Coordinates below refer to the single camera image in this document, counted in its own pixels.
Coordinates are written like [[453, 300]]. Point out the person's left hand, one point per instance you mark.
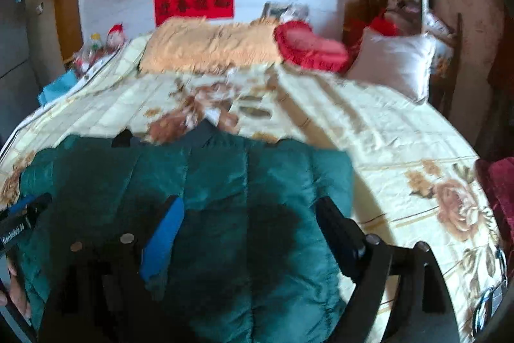
[[18, 286]]

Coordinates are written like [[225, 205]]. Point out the clear plastic bag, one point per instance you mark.
[[86, 53]]

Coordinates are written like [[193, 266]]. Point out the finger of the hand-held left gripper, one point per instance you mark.
[[30, 203]]

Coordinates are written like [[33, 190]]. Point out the red wall banner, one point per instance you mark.
[[192, 1]]

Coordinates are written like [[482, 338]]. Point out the floral checked bed blanket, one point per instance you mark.
[[381, 126]]

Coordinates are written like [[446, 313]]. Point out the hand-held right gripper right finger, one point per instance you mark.
[[341, 238]]

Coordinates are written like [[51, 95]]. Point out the green quilted jacket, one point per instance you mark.
[[261, 186]]

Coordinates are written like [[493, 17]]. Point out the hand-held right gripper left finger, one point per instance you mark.
[[160, 242]]

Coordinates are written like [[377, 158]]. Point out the dark red cloth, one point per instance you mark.
[[498, 186]]

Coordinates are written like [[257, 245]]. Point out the white satin pillow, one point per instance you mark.
[[393, 61]]

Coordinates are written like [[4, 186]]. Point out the wooden door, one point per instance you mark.
[[68, 21]]

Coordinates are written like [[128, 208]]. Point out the blue folded cloth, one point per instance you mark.
[[56, 88]]

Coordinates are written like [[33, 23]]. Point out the red and white cloth pile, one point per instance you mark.
[[401, 5]]

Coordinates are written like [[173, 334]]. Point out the beige fringed pillow towel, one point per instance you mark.
[[209, 45]]

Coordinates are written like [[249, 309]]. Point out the grey refrigerator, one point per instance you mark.
[[14, 57]]

